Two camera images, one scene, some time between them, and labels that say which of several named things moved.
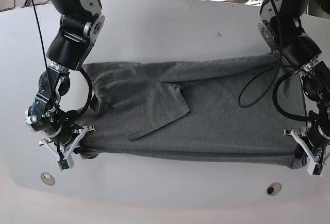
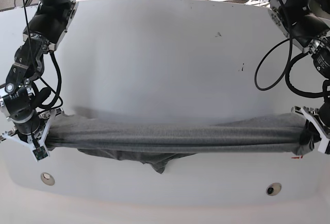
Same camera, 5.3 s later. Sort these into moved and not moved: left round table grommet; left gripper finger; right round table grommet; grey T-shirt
Moved: left gripper finger; grey T-shirt
Not moved: right round table grommet; left round table grommet
